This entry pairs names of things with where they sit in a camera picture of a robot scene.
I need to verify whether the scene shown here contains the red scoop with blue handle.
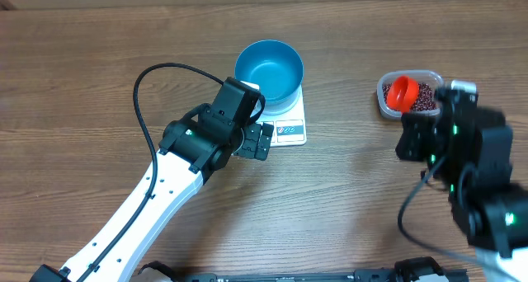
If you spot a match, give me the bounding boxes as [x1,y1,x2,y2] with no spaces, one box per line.
[387,75,419,113]

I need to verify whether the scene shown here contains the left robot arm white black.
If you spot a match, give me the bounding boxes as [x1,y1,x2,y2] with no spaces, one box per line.
[30,104,273,282]

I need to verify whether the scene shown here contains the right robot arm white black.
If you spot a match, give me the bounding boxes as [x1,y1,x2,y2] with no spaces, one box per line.
[395,87,527,281]

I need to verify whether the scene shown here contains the white digital kitchen scale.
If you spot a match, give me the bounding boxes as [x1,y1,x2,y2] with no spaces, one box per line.
[258,87,307,148]

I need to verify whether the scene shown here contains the blue bowl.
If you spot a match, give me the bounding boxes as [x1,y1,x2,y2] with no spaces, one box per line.
[234,40,304,105]

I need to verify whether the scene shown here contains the red adzuki beans in container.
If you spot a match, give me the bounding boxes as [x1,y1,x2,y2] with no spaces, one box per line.
[382,82,436,111]

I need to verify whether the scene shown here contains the clear plastic container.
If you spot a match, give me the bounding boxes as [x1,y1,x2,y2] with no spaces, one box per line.
[376,69,444,120]

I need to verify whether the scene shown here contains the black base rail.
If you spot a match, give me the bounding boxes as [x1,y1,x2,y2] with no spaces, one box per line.
[130,256,469,282]

